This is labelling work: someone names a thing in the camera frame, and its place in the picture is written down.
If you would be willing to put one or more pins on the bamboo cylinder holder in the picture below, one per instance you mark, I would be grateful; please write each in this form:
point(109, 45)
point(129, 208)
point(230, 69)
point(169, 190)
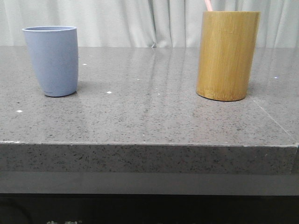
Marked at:
point(227, 46)

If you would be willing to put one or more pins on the pink chopstick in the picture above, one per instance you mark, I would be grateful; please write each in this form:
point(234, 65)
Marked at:
point(208, 5)

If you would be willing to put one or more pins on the white curtain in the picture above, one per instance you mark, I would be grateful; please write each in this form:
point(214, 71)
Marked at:
point(144, 23)

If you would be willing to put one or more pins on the blue plastic cup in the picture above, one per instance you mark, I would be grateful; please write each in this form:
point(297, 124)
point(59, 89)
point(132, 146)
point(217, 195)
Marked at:
point(54, 56)

